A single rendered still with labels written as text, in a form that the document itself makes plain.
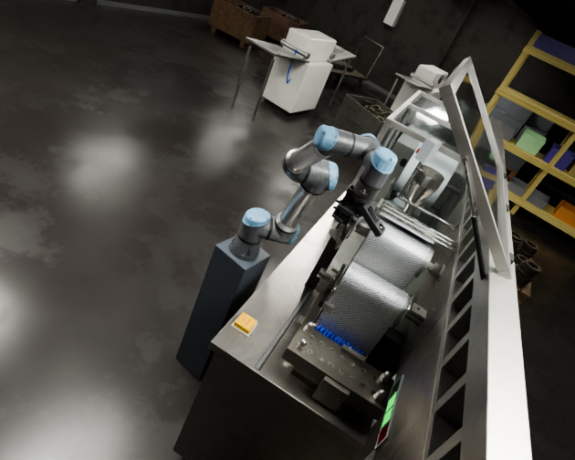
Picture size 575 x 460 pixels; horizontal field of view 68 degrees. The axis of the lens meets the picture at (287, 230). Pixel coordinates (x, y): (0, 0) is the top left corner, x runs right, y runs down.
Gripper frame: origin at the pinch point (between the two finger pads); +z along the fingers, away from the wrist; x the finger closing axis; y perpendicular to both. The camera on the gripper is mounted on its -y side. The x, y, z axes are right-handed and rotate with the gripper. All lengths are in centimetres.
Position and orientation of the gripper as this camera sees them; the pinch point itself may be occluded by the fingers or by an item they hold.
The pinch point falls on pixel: (342, 243)
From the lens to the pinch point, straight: 145.7
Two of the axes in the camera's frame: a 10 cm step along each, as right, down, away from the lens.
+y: -8.0, -5.6, 2.1
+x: -4.8, 4.1, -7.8
